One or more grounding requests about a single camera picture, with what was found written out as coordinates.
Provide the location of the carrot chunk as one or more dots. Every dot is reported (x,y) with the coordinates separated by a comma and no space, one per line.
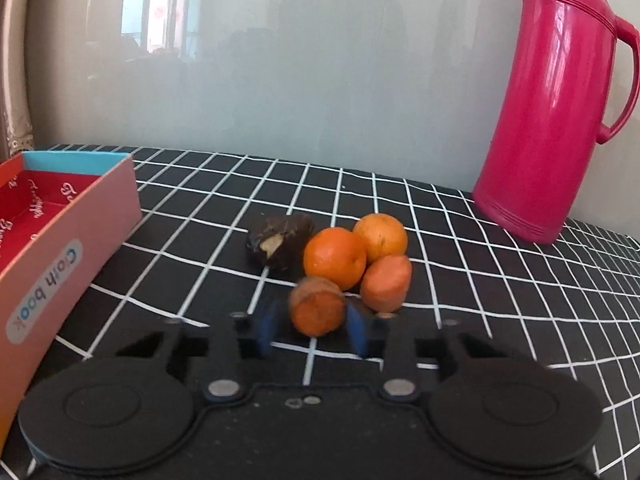
(386,282)
(317,307)

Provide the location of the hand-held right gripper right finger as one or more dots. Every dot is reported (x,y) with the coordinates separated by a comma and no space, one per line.
(357,332)

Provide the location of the cracked dark brown chestnut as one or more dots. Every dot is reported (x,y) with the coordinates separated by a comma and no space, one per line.
(282,245)

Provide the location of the tangerine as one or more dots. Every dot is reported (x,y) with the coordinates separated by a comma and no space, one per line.
(381,237)
(335,259)

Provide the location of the black white-grid tablecloth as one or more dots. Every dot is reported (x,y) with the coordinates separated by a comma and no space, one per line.
(450,280)

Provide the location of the pink thermos jug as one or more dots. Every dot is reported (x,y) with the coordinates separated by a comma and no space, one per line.
(560,110)

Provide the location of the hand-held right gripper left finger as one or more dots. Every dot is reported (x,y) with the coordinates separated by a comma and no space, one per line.
(264,332)

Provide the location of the beige lace-trimmed curtain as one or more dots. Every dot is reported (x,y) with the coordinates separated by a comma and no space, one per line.
(15,85)

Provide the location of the colourful cardboard box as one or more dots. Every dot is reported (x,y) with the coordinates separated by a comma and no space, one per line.
(75,240)

